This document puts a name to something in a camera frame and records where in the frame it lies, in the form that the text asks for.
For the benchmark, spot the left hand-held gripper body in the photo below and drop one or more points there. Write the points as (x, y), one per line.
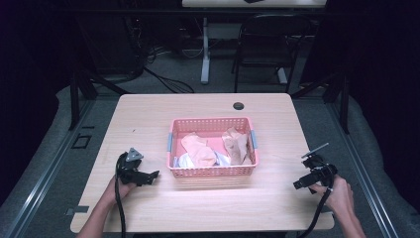
(129, 170)

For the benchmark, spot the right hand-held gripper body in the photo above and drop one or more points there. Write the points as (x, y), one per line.
(322, 168)

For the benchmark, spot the person's left hand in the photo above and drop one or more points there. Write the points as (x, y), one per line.
(124, 191)

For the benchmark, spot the person's right hand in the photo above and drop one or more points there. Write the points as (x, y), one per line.
(338, 196)

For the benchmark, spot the white sock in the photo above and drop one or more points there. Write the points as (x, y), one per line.
(185, 161)

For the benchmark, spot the peach sock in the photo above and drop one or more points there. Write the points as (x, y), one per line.
(201, 152)

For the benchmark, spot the black tape square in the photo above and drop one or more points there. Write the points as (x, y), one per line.
(81, 141)

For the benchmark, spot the pink plastic basket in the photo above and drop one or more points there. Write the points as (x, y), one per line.
(211, 172)

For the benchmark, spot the grey tape strip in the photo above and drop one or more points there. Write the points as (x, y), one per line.
(79, 209)

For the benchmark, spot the black metal stand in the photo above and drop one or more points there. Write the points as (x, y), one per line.
(340, 95)
(82, 89)

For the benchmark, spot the tan sock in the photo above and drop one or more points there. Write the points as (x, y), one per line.
(237, 145)

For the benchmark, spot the white desk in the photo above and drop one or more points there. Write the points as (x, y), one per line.
(205, 49)

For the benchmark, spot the black folding chair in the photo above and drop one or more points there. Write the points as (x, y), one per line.
(269, 43)

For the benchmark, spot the metal floor rail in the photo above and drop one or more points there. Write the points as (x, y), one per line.
(43, 178)
(366, 185)

